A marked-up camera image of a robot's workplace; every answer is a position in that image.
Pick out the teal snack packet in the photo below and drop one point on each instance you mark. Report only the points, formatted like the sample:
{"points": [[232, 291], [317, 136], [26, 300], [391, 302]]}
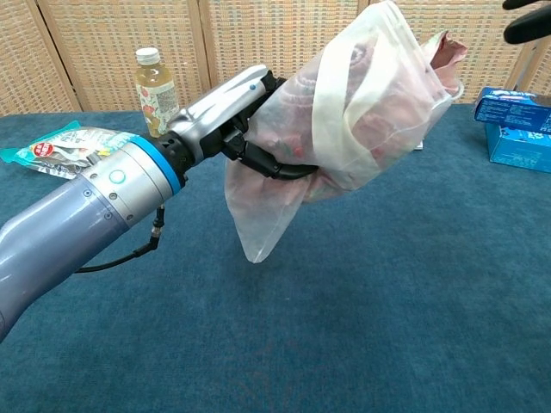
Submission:
{"points": [[64, 148]]}

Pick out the tea bottle with white cap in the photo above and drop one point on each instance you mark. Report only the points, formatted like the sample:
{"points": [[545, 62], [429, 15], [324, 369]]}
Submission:
{"points": [[157, 99]]}

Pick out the translucent zip plastic bag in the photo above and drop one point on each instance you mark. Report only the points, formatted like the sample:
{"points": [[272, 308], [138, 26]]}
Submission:
{"points": [[258, 215]]}

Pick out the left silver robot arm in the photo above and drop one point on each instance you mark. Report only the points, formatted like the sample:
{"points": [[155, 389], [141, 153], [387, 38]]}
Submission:
{"points": [[64, 228]]}

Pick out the woven folding screen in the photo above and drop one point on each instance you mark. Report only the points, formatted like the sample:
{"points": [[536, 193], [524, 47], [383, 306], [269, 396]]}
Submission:
{"points": [[258, 43]]}

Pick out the blue pink cookie box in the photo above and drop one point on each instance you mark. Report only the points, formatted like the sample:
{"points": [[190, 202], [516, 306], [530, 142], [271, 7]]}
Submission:
{"points": [[512, 107]]}

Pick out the blue table mat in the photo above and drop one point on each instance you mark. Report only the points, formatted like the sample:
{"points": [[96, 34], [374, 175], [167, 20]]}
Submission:
{"points": [[344, 322]]}

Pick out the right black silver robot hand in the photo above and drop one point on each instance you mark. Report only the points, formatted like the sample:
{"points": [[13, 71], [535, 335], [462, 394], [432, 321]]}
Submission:
{"points": [[527, 28]]}

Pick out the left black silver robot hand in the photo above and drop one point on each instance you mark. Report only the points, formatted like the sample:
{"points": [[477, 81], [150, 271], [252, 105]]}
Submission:
{"points": [[215, 107]]}

